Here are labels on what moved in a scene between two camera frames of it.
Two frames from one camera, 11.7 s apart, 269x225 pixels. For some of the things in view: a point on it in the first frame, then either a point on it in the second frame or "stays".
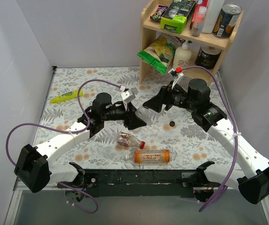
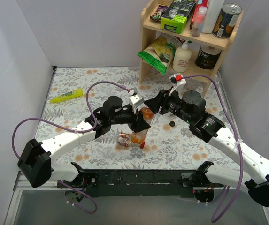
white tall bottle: x=213 y=9 stays
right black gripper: x=167 y=98 stays
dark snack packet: x=160 y=11 stays
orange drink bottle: x=160 y=156 to x=139 y=137
